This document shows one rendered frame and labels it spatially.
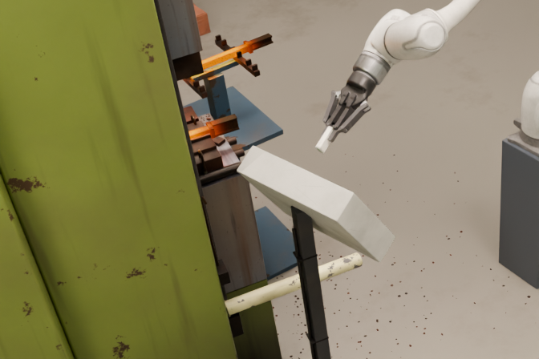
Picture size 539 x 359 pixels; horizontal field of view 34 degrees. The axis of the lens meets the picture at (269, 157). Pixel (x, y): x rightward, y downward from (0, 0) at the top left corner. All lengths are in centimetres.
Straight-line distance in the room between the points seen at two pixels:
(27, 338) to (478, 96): 289
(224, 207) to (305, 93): 207
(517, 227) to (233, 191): 121
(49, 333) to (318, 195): 76
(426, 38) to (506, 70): 254
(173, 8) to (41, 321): 85
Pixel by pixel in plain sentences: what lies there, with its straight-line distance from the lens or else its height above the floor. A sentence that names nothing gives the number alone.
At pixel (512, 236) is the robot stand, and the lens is 344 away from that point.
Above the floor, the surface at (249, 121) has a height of 68.
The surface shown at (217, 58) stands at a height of 95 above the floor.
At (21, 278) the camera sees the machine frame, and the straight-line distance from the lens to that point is 216.
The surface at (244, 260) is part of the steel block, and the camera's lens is 283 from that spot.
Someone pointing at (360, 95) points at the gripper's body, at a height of 121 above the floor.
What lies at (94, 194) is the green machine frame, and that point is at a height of 122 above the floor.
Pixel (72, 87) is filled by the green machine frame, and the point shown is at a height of 152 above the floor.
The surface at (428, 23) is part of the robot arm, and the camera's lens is 223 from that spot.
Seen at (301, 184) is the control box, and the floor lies 118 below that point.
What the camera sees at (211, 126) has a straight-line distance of 268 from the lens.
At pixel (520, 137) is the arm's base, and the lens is 319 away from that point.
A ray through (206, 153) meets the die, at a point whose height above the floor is 98.
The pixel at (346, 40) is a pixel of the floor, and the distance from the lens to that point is 511.
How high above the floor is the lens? 249
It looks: 36 degrees down
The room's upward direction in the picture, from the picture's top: 10 degrees counter-clockwise
